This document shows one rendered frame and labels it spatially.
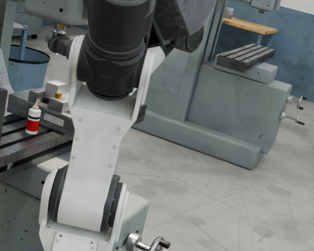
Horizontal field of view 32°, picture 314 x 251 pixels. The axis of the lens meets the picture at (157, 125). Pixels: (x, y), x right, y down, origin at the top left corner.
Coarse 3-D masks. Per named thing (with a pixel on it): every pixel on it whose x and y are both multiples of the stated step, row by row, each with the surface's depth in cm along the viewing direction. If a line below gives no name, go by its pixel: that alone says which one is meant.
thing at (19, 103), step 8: (40, 88) 198; (16, 96) 196; (24, 96) 198; (32, 96) 192; (40, 96) 194; (8, 104) 198; (16, 104) 196; (24, 104) 195; (32, 104) 193; (40, 104) 193; (16, 112) 197; (24, 112) 195; (48, 112) 191; (56, 112) 190; (64, 112) 191; (40, 120) 193; (48, 120) 192; (56, 120) 191; (64, 120) 189; (56, 128) 191; (64, 128) 190; (72, 128) 189; (72, 136) 189
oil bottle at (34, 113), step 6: (30, 108) 183; (36, 108) 181; (30, 114) 181; (36, 114) 181; (30, 120) 182; (36, 120) 182; (30, 126) 182; (36, 126) 183; (30, 132) 183; (36, 132) 184
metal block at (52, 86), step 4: (52, 80) 197; (56, 80) 199; (48, 84) 194; (52, 84) 193; (56, 84) 194; (60, 84) 195; (64, 84) 196; (48, 88) 194; (52, 88) 194; (56, 88) 193; (60, 88) 195; (64, 88) 197; (44, 92) 196; (48, 92) 195; (52, 92) 194; (60, 92) 195; (64, 92) 198; (44, 96) 196; (48, 96) 195; (52, 96) 194
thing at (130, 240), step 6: (132, 234) 189; (138, 234) 190; (126, 240) 190; (132, 240) 188; (138, 240) 190; (156, 240) 185; (162, 240) 186; (126, 246) 188; (132, 246) 187; (138, 246) 189; (144, 246) 188; (150, 246) 184; (156, 246) 183; (162, 246) 185; (168, 246) 184
